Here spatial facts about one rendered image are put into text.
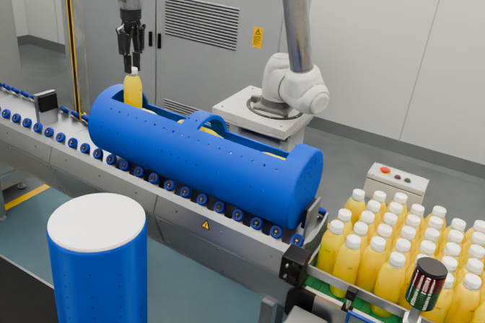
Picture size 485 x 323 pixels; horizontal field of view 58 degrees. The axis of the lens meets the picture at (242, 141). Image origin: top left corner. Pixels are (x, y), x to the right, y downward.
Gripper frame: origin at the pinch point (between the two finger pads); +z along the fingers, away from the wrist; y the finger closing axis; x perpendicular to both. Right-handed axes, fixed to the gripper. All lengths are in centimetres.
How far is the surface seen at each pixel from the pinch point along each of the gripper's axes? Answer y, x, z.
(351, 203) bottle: -7, 90, 30
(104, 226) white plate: 48, 33, 32
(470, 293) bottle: 15, 128, 29
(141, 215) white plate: 38, 38, 32
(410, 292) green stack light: 38, 115, 17
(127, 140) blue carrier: 13.8, 9.6, 24.2
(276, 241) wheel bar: 11, 72, 43
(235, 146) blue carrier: 8, 52, 15
